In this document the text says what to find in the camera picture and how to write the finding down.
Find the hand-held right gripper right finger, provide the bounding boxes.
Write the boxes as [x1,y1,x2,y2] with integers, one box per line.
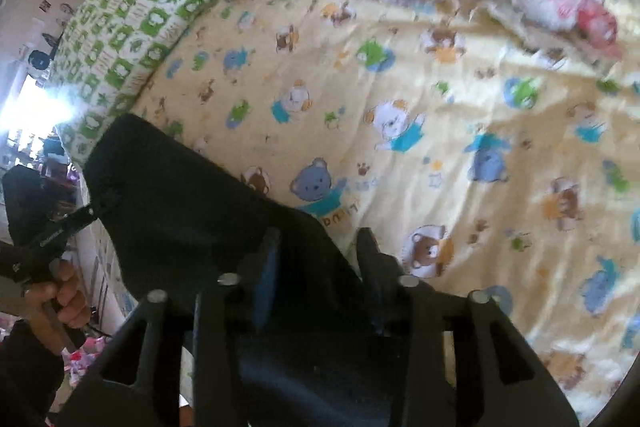
[356,228,582,427]

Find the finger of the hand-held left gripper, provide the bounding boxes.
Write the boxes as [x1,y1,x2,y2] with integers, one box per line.
[59,199,121,234]

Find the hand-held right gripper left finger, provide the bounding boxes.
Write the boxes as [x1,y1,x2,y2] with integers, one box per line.
[55,227,282,427]

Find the black pants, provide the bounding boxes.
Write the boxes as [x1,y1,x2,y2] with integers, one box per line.
[82,113,407,427]

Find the person's left forearm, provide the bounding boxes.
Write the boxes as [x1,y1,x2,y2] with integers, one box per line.
[0,321,67,427]

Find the person's left hand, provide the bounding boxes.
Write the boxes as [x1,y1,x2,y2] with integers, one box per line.
[24,258,94,354]

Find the pink patterned cloth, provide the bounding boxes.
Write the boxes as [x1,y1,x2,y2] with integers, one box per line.
[62,334,115,385]

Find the bright window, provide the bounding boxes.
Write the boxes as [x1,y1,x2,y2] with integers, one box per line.
[0,76,77,145]

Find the yellow bear-print bed sheet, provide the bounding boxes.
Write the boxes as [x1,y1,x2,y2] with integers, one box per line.
[134,0,640,427]

